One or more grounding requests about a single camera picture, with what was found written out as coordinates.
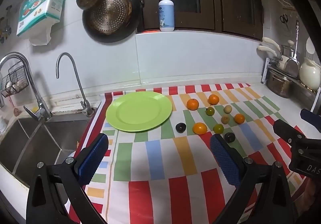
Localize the small orange kumquat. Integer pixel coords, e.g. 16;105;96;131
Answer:
234;114;245;124

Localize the black dark plum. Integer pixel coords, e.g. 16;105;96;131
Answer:
175;122;187;134
224;132;236;143

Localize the beige longan fruit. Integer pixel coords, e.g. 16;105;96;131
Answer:
221;115;230;124
224;105;232;114

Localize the green yellow tomato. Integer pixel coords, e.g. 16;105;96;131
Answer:
206;106;215;116
213;124;224;134

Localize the orange cherry tomato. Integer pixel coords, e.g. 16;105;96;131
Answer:
192;122;207;135

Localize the large orange mandarin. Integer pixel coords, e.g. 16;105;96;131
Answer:
186;98;199;111

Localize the large chrome kitchen faucet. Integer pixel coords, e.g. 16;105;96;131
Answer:
0;51;53;122

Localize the person's right hand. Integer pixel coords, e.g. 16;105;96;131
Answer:
294;178;320;216

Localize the metal dish rack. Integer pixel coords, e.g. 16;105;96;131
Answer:
261;57;320;115

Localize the cream ceramic jug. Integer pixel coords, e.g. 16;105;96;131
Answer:
299;57;321;91

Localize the stainless steel pot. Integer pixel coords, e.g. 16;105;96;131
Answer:
266;69;293;98

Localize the metal spatula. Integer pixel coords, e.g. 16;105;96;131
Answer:
284;20;300;78

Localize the stainless steel sink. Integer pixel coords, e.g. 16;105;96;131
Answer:
1;114;90;187

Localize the slim gooseneck faucet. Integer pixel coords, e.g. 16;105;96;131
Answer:
55;52;95;117

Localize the striped colourful table mat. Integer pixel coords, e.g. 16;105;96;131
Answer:
79;84;310;223

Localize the green plastic plate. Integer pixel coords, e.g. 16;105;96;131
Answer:
106;91;173;133

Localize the white blue soap dispenser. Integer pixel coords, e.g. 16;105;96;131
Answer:
158;0;175;32

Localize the perforated copper strainer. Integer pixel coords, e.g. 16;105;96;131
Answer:
88;0;132;35

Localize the black frying pan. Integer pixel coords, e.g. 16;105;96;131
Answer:
82;0;143;43

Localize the teal white paper box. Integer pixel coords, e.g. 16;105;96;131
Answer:
16;0;65;39

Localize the cream handled pan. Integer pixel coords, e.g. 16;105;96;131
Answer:
257;45;288;71

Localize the black wire basket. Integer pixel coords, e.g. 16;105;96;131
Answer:
1;61;29;98

